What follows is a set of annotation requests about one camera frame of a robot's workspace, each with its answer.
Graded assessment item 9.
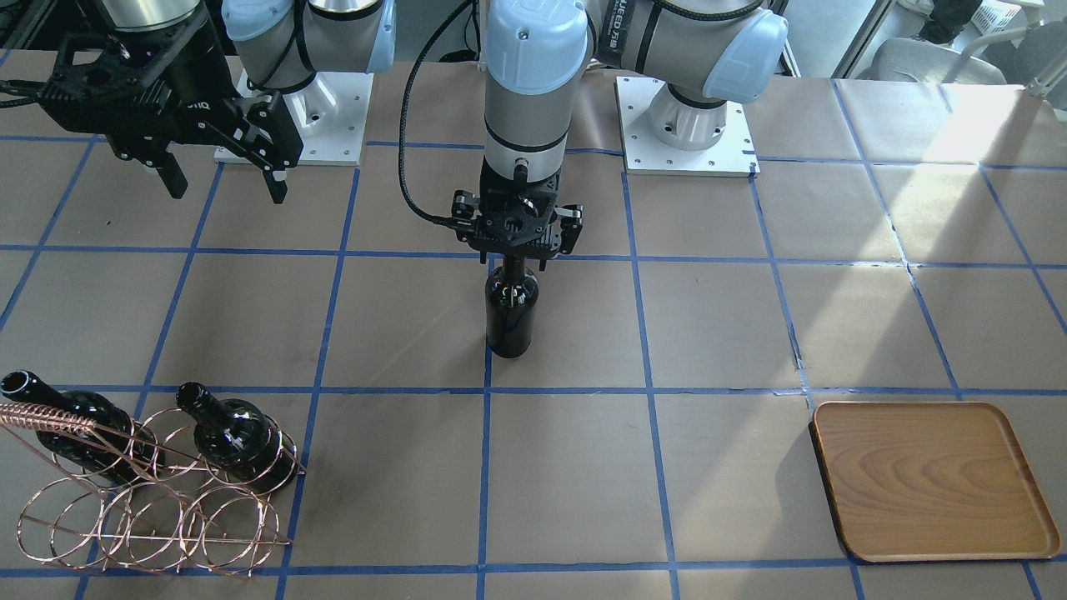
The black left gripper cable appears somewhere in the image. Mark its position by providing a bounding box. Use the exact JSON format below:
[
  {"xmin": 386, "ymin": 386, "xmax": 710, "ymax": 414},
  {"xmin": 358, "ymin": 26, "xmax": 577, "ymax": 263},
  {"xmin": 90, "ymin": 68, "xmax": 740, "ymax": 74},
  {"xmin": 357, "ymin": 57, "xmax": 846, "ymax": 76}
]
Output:
[{"xmin": 398, "ymin": 0, "xmax": 476, "ymax": 228}]

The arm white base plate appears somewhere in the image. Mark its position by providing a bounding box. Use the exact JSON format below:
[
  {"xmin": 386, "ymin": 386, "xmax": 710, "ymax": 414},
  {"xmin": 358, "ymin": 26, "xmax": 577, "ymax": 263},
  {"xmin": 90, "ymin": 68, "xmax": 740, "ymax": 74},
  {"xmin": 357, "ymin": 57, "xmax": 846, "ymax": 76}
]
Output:
[
  {"xmin": 283, "ymin": 72, "xmax": 375, "ymax": 167},
  {"xmin": 616, "ymin": 76, "xmax": 761, "ymax": 178}
]

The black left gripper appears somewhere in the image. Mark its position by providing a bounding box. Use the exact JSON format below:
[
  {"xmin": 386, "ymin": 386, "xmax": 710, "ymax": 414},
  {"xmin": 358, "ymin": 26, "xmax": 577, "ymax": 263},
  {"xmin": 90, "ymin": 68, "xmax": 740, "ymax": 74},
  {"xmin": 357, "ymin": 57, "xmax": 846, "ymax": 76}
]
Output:
[{"xmin": 450, "ymin": 158, "xmax": 584, "ymax": 273}]

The wooden tray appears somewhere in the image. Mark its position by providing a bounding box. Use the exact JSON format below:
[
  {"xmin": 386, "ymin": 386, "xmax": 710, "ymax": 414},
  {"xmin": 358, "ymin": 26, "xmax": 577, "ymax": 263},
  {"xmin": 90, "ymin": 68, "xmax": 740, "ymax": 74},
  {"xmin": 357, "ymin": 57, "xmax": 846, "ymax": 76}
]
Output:
[{"xmin": 810, "ymin": 400, "xmax": 1062, "ymax": 563}]

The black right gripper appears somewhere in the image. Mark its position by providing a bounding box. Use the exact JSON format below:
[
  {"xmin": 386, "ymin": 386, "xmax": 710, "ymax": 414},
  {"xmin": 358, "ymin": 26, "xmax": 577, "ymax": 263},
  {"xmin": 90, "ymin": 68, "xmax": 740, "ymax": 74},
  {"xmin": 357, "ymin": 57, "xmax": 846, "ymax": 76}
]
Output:
[{"xmin": 33, "ymin": 17, "xmax": 303, "ymax": 205}]

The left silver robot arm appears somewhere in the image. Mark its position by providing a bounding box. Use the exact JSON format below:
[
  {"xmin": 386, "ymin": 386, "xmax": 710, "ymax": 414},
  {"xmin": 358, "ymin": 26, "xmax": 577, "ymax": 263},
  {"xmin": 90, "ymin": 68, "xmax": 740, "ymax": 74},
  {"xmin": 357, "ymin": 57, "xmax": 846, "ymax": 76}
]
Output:
[{"xmin": 443, "ymin": 1, "xmax": 789, "ymax": 263}]

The copper wire bottle rack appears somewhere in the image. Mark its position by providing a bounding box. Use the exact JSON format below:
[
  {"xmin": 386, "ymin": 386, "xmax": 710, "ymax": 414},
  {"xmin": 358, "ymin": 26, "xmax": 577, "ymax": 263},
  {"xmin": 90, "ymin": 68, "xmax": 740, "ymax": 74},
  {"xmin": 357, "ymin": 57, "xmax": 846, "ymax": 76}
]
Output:
[{"xmin": 15, "ymin": 407, "xmax": 291, "ymax": 578}]

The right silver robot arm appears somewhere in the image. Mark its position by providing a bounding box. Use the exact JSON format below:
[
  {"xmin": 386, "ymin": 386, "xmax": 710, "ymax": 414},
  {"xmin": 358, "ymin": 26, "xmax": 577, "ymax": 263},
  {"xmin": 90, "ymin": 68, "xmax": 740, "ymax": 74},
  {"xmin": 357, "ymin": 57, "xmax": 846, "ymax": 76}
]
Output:
[{"xmin": 3, "ymin": 1, "xmax": 396, "ymax": 203}]

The dark wine bottle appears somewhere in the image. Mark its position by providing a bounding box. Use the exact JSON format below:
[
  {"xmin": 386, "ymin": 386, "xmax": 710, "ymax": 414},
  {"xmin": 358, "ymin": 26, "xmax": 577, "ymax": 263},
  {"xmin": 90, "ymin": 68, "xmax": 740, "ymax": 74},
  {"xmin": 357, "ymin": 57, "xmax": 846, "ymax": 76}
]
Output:
[
  {"xmin": 175, "ymin": 381, "xmax": 298, "ymax": 494},
  {"xmin": 0, "ymin": 370, "xmax": 155, "ymax": 486},
  {"xmin": 484, "ymin": 255, "xmax": 539, "ymax": 358}
]

